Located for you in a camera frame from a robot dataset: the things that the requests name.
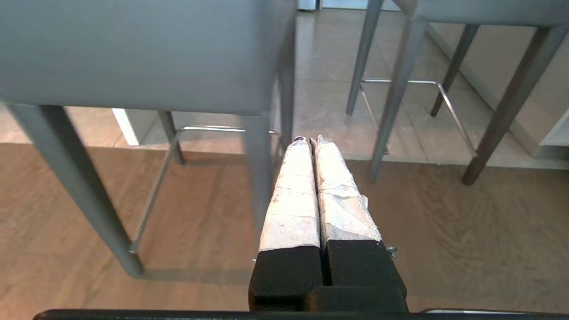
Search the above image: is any grey bar stool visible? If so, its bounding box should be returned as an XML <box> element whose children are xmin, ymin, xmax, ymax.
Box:
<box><xmin>0</xmin><ymin>0</ymin><xmax>297</xmax><ymax>278</ymax></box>
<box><xmin>345</xmin><ymin>0</ymin><xmax>569</xmax><ymax>186</ymax></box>

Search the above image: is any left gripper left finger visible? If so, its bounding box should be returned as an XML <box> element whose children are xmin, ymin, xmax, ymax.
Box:
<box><xmin>248</xmin><ymin>137</ymin><xmax>324</xmax><ymax>312</ymax></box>

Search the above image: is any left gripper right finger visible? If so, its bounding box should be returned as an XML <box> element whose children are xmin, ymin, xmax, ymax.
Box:
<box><xmin>307</xmin><ymin>135</ymin><xmax>409</xmax><ymax>313</ymax></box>

